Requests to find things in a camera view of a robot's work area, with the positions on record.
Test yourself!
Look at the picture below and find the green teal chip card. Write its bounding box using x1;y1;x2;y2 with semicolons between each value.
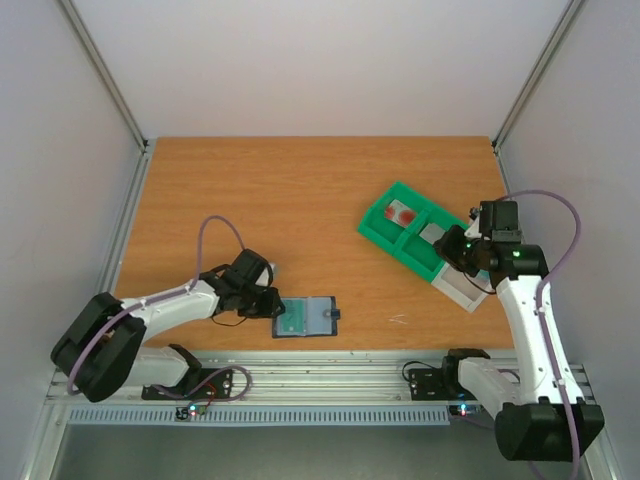
275;298;306;337

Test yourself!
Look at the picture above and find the dark blue card holder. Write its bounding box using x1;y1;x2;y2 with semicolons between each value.
272;296;341;339

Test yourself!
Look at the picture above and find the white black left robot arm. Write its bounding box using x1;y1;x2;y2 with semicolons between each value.
50;249;285;403

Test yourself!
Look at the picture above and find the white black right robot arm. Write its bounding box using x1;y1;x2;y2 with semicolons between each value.
435;198;605;464

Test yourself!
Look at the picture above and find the grey white card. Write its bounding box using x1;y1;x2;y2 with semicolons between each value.
419;223;446;245

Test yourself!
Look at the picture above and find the white card with red circles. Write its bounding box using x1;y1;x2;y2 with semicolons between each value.
384;199;417;228

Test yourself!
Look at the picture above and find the white translucent plastic bin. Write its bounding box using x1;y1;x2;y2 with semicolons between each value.
431;263;493;313

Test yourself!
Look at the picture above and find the green plastic bin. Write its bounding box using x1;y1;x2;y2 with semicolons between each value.
357;182;444;255

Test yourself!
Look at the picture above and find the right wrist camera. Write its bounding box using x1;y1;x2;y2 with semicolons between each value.
465;207;481;239

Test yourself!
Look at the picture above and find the aluminium frame rail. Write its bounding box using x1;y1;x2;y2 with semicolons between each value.
44;349;596;405

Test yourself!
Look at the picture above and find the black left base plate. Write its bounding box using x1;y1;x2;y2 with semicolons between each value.
141;368;233;401

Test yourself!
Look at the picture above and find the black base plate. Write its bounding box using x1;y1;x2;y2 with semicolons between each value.
403;368;476;402
141;368;233;401

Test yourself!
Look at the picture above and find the grey slotted cable duct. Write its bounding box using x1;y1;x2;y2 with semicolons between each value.
68;406;450;427

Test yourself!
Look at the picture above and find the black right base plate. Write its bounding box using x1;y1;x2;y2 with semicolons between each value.
403;368;476;402

